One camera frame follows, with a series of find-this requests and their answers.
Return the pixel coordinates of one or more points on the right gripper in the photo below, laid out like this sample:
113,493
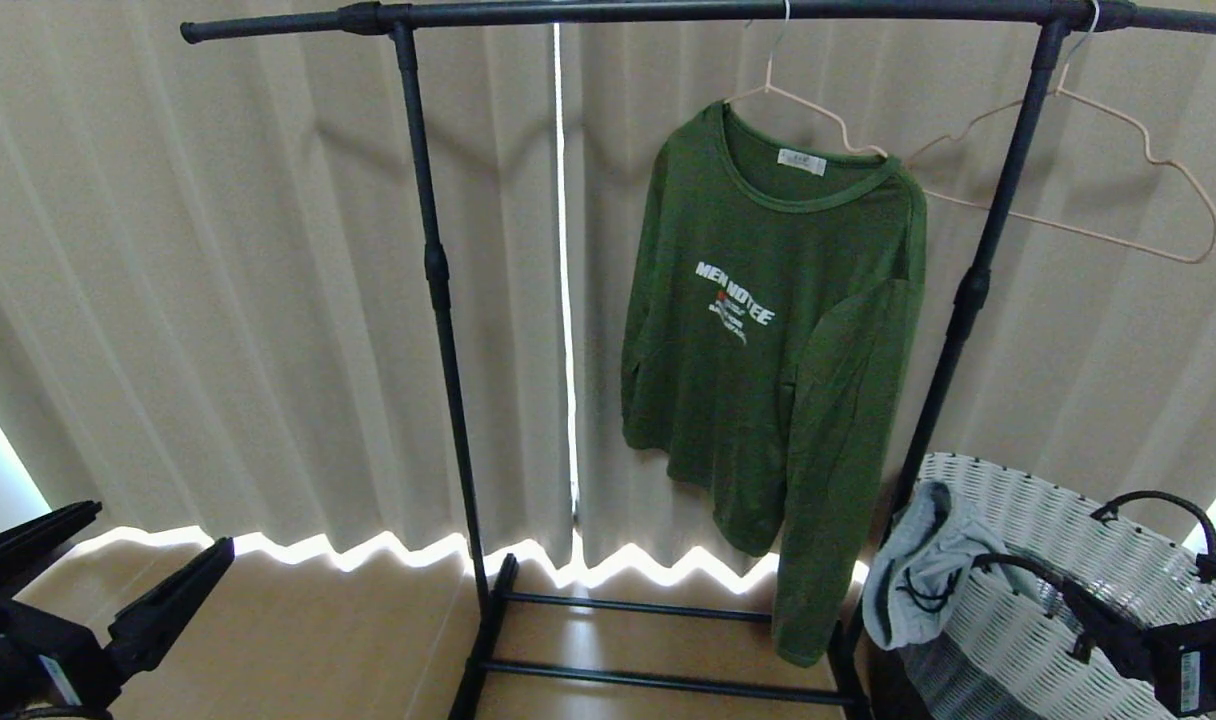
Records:
1208,665

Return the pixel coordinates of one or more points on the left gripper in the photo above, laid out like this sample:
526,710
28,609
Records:
28,660

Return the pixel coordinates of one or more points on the pale grey shorts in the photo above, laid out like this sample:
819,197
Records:
918,570

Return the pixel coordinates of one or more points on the green long-sleeved shirt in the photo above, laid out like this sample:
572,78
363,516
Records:
768,400

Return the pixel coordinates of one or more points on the pink clothes hanger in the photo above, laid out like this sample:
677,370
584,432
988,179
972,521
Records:
1068,230
769,78

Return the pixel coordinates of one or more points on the white laundry basket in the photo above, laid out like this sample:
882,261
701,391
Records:
1018,620

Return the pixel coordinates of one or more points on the black clothes rack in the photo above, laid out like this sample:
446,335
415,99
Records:
668,11

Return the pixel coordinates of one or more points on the beige curtain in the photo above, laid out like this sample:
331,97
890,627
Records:
218,300

